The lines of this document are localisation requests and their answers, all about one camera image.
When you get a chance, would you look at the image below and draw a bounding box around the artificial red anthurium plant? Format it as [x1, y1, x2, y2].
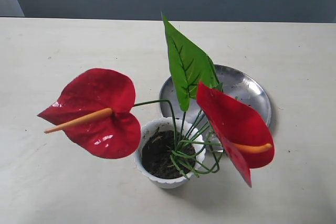
[39, 17, 275, 185]

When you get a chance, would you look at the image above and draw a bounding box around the white scalloped flower pot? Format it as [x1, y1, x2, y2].
[133, 117, 206, 189]

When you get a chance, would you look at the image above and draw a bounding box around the dark potting soil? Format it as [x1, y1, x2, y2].
[142, 130, 195, 179]

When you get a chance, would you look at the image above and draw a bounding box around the round stainless steel plate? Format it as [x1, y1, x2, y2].
[159, 65, 272, 143]

